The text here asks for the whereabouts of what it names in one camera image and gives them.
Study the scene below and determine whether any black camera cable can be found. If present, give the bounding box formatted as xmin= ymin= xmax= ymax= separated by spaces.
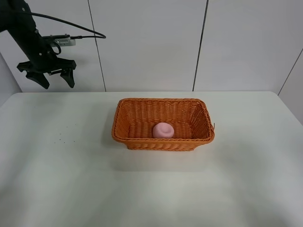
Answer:
xmin=29 ymin=12 xmax=107 ymax=54

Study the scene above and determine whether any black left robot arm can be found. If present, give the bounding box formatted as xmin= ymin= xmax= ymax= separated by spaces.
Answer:
xmin=0 ymin=0 xmax=76 ymax=89

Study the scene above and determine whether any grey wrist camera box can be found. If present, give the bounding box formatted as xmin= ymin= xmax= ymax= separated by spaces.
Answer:
xmin=42 ymin=35 xmax=76 ymax=47

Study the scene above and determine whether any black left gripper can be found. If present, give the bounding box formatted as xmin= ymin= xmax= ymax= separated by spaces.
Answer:
xmin=10 ymin=28 xmax=76 ymax=89

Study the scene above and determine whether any orange woven basket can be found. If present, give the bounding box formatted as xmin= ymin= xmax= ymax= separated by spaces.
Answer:
xmin=111 ymin=98 xmax=215 ymax=151

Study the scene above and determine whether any pink peach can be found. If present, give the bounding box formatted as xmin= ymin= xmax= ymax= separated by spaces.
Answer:
xmin=152 ymin=122 xmax=174 ymax=139

